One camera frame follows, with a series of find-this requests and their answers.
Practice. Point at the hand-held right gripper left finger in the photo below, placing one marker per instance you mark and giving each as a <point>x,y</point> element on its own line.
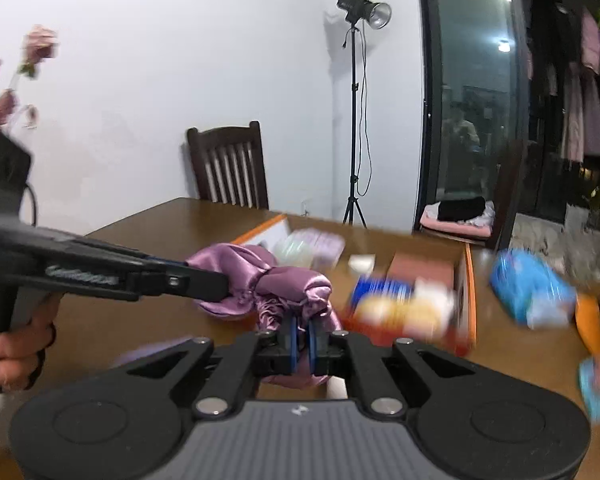
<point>292,342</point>

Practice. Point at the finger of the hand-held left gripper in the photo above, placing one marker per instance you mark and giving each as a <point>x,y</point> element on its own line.
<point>195,282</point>

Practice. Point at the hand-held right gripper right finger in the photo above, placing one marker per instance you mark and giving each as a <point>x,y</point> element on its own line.
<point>313,344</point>

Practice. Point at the purple satin cloth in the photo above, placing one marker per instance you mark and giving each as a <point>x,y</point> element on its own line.
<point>280,285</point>

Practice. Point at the orange cardboard box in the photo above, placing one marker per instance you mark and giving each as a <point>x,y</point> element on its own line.
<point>467,300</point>

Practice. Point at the orange soft item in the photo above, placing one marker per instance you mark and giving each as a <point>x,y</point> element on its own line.
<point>592,325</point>

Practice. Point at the light blue soft cloth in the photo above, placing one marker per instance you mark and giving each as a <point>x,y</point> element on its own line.
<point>596,390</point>

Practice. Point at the person's left hand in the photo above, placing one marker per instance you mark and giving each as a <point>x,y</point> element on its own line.
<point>17,350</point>

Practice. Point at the blue white snack packet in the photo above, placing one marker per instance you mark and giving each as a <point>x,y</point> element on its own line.
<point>380,290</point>

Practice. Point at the small white item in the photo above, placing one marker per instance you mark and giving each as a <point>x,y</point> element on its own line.
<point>361,263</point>

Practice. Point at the pale purple tissue pack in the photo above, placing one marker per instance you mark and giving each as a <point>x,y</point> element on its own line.
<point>312,250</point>

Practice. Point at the colourful packets in box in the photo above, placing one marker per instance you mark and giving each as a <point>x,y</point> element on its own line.
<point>410,310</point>

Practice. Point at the dark wooden chair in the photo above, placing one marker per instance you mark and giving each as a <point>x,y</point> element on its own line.
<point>230,165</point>

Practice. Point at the pink folded cloth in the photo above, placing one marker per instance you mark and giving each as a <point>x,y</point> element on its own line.
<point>450,227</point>

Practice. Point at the pink artificial flowers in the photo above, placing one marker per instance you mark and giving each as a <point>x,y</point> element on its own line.
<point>10,85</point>

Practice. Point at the black folded garment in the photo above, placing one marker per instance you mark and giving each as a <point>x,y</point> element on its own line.
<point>460,208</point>

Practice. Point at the white folded cloth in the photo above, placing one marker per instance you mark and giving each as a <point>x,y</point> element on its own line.
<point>485,219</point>

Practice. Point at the blue plastic packet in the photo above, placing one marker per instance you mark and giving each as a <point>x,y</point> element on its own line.
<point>530,290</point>

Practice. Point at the studio light on stand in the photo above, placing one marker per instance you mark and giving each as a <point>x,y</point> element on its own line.
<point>355,110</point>

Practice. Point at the black framed glass door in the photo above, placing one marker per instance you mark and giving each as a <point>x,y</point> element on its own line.
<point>472,95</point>

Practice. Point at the row of hanging clothes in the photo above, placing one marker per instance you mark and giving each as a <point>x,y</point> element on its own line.
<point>580,85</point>

